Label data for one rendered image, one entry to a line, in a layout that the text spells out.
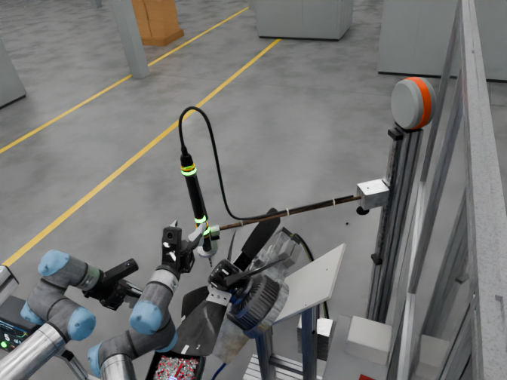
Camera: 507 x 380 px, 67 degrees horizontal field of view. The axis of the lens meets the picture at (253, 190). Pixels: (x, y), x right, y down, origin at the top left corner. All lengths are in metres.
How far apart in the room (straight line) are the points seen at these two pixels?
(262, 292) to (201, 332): 0.29
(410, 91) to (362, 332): 0.99
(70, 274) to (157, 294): 0.30
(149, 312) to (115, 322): 2.23
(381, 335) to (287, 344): 1.18
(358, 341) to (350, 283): 1.45
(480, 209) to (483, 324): 0.20
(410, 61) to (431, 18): 0.65
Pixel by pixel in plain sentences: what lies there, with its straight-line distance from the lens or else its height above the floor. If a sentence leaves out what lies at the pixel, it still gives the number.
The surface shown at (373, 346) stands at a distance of 1.73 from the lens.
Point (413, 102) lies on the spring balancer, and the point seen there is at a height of 1.91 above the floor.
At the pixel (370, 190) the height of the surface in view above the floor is 1.58.
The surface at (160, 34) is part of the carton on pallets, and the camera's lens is 9.40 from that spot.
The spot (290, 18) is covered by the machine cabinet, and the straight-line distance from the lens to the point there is 8.53.
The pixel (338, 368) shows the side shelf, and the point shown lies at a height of 0.86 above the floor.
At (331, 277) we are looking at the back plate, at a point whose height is 1.35.
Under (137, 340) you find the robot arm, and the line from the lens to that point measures 1.09.
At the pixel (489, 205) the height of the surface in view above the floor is 2.04.
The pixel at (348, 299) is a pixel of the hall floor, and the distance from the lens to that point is 3.05.
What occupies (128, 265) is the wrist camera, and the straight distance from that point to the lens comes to 1.28.
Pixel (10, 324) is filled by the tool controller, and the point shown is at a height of 1.24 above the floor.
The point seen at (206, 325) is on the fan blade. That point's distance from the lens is 1.52.
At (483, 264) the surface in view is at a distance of 0.56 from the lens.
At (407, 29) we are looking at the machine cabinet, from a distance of 6.46.
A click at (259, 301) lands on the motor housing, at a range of 1.58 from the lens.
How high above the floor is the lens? 2.44
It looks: 37 degrees down
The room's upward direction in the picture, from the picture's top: 7 degrees counter-clockwise
